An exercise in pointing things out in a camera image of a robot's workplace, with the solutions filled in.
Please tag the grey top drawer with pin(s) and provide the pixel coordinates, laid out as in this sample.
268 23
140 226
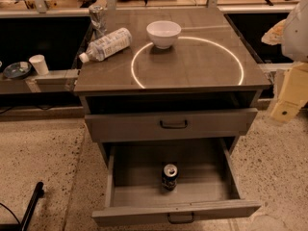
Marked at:
146 126

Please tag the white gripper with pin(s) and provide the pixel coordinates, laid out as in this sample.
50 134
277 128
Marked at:
296 36

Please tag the black drawer handle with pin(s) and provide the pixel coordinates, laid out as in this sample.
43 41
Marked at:
180 218
174 125

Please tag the dark round dish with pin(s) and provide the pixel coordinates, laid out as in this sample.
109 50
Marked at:
18 70

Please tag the white ceramic bowl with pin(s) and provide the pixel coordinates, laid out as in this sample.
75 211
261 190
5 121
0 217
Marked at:
163 33

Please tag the white paper cup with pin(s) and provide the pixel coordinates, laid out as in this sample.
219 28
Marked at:
39 64

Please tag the crumpled silver can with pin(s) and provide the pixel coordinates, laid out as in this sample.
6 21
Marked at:
98 20

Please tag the black bar on floor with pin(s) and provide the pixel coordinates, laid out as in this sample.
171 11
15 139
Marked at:
22 225

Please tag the black top drawer handle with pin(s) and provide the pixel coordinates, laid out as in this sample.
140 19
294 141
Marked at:
174 125

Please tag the black middle drawer handle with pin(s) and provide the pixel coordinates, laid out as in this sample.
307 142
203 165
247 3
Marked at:
180 218

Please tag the clear plastic water bottle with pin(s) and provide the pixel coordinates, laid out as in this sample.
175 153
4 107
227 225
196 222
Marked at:
102 48

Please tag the dark pepsi can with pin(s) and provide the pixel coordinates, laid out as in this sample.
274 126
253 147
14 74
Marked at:
169 176

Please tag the grey drawer cabinet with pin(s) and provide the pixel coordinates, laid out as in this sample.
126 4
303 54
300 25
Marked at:
207 68

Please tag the grey open middle drawer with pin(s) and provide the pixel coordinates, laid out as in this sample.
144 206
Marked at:
206 184

